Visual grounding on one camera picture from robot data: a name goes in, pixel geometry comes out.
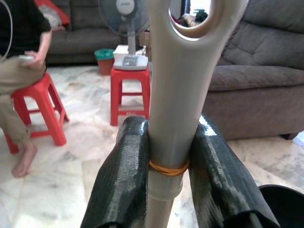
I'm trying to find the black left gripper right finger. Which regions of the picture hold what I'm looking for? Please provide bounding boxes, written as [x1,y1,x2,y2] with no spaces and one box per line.
[189,114,281,228]

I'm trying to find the grey fabric sofa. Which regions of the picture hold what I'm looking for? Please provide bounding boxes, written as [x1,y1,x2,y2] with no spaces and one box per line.
[201,0,304,141]
[35,0,151,65]

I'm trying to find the orange rubber band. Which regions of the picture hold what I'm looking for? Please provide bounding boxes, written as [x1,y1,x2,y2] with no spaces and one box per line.
[149,158,190,177]

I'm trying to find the person in black shirt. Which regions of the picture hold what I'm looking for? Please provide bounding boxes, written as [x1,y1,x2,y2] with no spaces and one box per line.
[0,0,53,178]

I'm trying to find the black round bin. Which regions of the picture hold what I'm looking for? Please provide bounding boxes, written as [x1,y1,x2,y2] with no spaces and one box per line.
[258,184,304,228]

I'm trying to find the orange bin with green liner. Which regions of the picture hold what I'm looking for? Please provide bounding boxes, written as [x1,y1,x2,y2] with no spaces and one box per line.
[94,48,115,76]

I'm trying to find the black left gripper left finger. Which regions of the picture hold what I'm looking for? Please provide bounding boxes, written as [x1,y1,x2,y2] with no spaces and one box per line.
[80,115,150,228]

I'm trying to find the red cushion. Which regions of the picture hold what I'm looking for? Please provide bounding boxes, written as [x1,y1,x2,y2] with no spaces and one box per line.
[35,0,71,30]

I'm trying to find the beige plastic broom handle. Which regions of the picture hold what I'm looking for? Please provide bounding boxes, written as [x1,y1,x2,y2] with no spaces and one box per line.
[145,0,249,228]

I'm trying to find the red plastic stool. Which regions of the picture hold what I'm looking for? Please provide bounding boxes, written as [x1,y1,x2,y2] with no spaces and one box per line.
[110,67,151,127]
[3,72,70,154]

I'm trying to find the white pedestal fan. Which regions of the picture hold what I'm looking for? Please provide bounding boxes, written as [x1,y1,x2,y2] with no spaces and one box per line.
[98,0,151,71]

